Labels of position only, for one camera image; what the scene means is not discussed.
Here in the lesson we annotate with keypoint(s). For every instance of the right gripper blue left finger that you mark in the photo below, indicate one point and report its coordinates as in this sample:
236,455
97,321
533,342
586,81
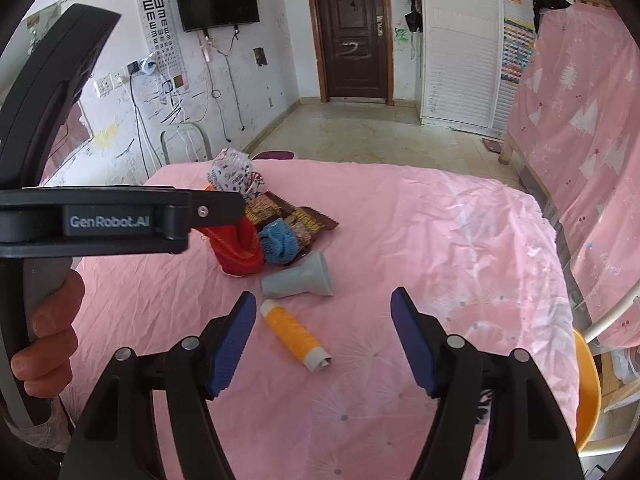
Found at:
116,436

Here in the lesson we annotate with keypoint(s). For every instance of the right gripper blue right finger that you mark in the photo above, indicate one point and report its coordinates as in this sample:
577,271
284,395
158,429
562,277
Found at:
528,437

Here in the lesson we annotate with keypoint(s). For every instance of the brown snack wrapper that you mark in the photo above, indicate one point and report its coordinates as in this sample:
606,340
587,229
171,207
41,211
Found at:
266,208
307,224

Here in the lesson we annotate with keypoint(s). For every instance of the left hand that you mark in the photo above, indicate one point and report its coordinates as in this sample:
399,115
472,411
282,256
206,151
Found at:
44,366

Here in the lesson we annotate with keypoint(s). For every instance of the orange round stool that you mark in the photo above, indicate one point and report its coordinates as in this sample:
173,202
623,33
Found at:
590,396

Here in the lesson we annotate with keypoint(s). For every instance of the white metal chair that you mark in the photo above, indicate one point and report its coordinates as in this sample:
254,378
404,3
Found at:
610,317

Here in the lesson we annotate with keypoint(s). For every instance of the red knitted item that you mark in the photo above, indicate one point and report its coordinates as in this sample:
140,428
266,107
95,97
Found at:
237,247

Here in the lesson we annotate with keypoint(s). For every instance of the silver patterned foil wrapper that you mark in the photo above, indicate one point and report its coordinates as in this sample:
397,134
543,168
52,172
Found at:
233,171

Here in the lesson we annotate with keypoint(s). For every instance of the eye test chart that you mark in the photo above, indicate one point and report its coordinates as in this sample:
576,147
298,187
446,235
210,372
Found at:
161,37

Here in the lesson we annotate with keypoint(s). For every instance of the pink bed sheet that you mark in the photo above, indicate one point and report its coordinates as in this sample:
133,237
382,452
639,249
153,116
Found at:
478,255

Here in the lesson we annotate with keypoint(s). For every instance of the orange thread spool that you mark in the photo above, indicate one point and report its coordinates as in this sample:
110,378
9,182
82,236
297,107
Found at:
295,337

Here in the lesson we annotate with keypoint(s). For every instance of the blue mesh scrunchie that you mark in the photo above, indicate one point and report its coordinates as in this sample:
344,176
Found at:
278,242

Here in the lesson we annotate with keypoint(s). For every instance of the purple white floor scale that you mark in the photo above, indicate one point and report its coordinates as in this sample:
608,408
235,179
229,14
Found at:
274,155

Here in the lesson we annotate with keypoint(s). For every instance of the small purple floor mat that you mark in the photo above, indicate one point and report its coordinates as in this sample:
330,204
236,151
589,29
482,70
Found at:
492,145

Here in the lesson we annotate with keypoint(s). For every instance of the pink tree-pattern curtain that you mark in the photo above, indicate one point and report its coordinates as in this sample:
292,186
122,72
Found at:
575,120

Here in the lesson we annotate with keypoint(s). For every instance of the dark brown door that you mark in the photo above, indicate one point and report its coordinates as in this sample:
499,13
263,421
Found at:
353,43

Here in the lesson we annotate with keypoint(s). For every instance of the white wardrobe louvred door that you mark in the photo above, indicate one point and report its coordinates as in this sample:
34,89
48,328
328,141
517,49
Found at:
462,54

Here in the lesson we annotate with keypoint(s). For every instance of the white folding frame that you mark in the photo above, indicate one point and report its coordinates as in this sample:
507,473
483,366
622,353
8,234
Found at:
183,143

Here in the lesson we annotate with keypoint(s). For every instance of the white wall power socket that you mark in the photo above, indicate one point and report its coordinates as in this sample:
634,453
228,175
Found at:
106,84

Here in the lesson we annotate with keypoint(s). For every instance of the colourful wall chart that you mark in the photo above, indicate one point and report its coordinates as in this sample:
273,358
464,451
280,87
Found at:
518,38

